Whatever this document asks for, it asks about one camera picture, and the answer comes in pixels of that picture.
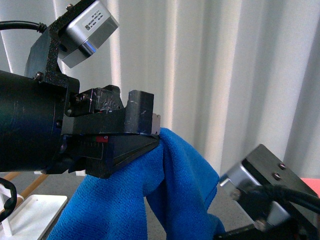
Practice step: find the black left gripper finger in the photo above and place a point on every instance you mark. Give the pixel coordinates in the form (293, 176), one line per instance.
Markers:
(117, 152)

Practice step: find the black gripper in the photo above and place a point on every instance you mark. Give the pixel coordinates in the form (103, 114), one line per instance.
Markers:
(31, 118)

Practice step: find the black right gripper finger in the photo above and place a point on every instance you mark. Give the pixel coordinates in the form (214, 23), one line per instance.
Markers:
(100, 111)

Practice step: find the blue microfiber cloth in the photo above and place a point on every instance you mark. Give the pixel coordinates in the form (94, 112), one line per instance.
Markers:
(174, 179)

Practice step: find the left wooden rack rod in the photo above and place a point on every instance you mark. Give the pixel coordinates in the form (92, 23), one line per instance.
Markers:
(11, 175)

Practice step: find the wooden rack rod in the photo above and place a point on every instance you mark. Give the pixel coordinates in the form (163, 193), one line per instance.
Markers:
(11, 175)
(14, 200)

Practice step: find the right wooden rack rod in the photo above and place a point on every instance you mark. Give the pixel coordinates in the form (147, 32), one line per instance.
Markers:
(14, 200)

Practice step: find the white towel rack stand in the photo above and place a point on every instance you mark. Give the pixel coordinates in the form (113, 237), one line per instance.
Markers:
(32, 218)

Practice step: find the red object at edge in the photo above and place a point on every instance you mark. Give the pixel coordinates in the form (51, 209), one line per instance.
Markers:
(313, 183)

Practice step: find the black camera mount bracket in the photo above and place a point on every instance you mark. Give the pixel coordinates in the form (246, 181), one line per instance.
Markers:
(43, 55)

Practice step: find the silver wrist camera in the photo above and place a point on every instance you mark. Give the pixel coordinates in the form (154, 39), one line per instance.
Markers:
(265, 214)
(86, 33)

